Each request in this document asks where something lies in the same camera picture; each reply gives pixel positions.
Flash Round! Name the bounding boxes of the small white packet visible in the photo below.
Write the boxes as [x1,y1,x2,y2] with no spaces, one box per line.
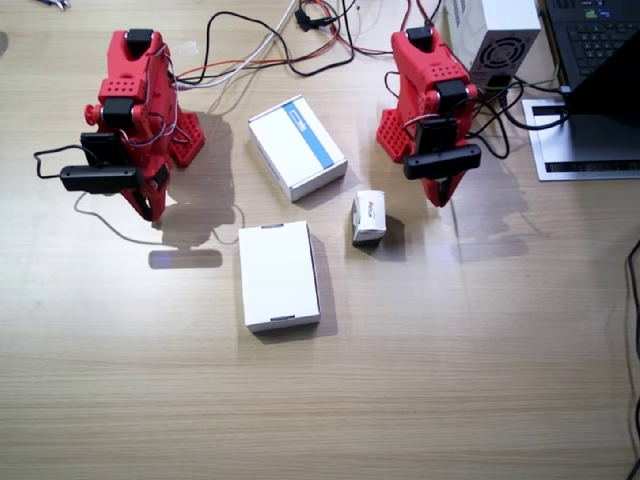
[351,189,388,248]

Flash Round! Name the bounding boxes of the white box with blue stripe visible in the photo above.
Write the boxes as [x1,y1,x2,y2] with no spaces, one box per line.
[247,94,350,203]

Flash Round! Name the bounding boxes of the plain white box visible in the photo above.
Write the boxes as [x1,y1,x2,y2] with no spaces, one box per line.
[237,220,322,335]

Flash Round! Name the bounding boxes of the black bar webcam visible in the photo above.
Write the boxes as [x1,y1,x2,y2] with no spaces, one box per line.
[402,143,483,182]
[59,163,142,194]

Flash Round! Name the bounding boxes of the silver metal stand plate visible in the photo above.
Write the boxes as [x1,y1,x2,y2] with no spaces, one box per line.
[520,98,640,182]

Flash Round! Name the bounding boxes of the white power supply with fan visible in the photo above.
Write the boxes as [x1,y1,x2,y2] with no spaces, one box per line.
[442,0,543,92]

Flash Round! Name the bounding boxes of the black laptop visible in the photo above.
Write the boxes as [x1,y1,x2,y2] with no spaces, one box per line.
[542,0,640,132]

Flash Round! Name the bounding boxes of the black webcam cable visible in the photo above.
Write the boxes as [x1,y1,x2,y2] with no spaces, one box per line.
[33,144,99,180]

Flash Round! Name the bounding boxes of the thin grey cable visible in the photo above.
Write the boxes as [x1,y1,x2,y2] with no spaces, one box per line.
[73,191,247,248]

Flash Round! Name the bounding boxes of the black power supply cable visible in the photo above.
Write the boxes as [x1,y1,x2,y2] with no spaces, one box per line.
[467,77,572,161]

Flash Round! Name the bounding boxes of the thin green wire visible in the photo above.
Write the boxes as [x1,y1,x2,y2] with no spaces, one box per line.
[512,62,562,91]

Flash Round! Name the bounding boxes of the bundle of coloured cables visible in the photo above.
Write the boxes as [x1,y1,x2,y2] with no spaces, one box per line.
[172,0,359,85]

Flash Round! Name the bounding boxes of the orange cable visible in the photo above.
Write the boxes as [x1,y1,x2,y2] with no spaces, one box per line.
[174,0,362,81]

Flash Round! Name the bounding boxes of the white cable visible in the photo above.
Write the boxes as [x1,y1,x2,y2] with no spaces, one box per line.
[174,0,300,91]

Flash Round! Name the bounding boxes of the black hanging cable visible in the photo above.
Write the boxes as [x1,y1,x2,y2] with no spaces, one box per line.
[623,238,640,480]

